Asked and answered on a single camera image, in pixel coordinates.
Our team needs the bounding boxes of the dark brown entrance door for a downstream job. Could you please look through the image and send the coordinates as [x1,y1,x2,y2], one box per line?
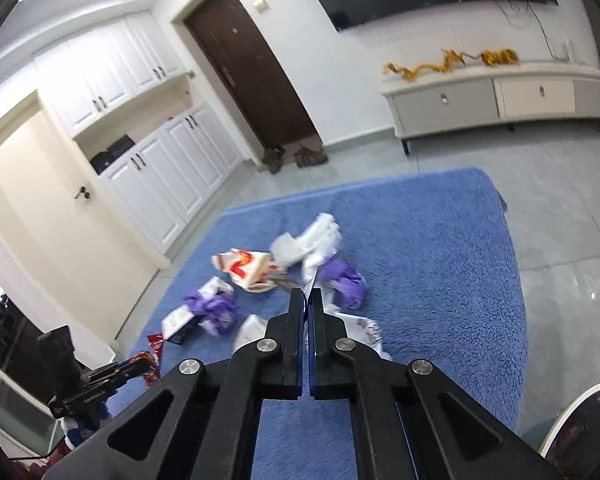
[184,0,316,148]

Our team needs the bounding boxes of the blue shaggy rug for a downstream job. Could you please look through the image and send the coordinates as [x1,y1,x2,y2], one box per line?
[104,167,529,480]

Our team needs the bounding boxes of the purple glove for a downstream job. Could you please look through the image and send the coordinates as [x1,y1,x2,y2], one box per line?
[316,254,367,310]
[184,292,238,337]

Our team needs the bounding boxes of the white wall cabinet unit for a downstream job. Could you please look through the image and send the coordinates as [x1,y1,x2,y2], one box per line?
[33,12,242,254]

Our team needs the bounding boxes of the white round trash bin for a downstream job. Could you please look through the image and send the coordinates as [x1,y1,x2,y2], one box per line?
[539,383,600,479]

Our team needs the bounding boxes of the white printed carton box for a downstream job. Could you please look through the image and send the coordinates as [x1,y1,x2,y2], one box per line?
[233,314,268,352]

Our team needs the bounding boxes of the white printed plastic bag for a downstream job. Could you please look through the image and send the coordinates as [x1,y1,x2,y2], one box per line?
[329,309,392,361]

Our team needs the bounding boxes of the white flat paper box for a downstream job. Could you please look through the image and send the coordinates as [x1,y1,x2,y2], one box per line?
[161,276,237,344]

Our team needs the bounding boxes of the red white paper food bag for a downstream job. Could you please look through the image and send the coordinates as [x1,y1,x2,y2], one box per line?
[211,248,278,294]

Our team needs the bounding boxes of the purple glove right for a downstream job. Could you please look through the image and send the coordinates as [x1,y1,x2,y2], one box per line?
[316,254,367,310]

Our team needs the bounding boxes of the cream interior door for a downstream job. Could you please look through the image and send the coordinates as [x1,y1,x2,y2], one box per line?
[0,94,158,344]

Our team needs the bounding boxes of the purple glove left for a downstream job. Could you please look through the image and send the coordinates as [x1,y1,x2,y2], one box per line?
[184,292,238,337]

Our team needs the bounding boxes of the white low tv cabinet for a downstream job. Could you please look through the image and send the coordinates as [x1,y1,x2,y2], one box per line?
[382,62,600,153]

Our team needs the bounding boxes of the golden dragon ornament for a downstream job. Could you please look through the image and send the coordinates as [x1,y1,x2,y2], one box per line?
[382,49,520,82]

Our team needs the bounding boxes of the red snack wrapper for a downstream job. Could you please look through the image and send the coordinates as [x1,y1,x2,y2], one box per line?
[132,333,163,388]

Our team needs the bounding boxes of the clear plastic bag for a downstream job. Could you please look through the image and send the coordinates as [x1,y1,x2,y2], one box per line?
[268,270,303,292]

